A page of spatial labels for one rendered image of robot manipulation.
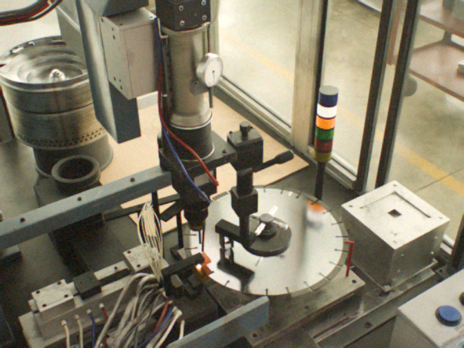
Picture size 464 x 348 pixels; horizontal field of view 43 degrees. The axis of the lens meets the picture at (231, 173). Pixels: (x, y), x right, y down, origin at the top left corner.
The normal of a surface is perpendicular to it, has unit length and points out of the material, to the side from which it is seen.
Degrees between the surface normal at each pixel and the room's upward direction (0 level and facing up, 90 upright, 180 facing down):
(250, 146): 90
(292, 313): 0
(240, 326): 90
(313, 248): 0
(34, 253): 0
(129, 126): 90
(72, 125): 90
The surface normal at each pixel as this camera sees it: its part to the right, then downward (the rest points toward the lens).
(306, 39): -0.84, 0.33
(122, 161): -0.01, -0.79
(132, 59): 0.54, 0.50
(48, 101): 0.10, 0.60
